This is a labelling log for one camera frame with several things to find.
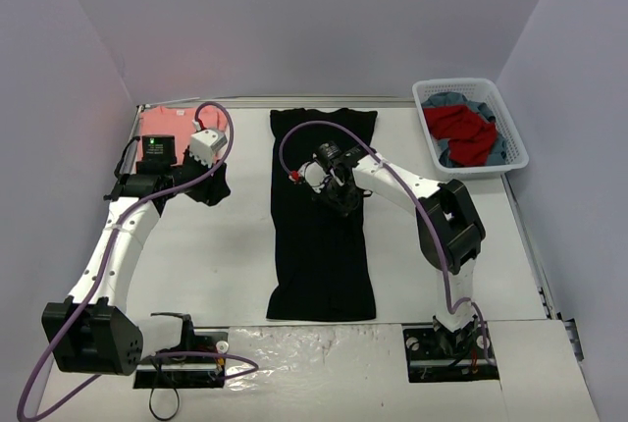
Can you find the grey-blue t-shirt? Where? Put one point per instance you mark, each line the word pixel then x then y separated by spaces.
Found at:
pixel 497 155

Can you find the white plastic laundry basket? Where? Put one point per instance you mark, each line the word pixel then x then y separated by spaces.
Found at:
pixel 476 90

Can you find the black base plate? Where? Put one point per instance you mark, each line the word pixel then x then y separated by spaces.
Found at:
pixel 435 355
pixel 187 372

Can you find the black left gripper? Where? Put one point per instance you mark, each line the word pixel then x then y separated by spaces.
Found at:
pixel 209 186

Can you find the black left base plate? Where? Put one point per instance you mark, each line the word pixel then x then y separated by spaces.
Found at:
pixel 187 372

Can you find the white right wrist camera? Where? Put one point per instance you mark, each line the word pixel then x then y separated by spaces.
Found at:
pixel 312 175

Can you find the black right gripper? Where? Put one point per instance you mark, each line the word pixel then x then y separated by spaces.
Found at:
pixel 343 196

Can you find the red t-shirt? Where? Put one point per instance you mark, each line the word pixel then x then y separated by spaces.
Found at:
pixel 465 138

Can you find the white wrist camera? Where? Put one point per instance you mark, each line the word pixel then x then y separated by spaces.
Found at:
pixel 312 175
pixel 205 145

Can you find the folded pink t-shirt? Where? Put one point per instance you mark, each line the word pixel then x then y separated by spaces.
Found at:
pixel 178 122

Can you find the black t-shirt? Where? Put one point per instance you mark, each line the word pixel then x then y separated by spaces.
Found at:
pixel 320 255

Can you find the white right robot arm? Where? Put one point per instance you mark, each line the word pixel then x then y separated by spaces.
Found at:
pixel 449 228

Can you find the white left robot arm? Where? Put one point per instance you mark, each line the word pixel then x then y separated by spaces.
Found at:
pixel 90 330

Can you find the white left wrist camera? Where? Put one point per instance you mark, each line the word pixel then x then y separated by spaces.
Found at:
pixel 205 145

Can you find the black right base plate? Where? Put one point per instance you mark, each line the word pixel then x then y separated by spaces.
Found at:
pixel 435 355

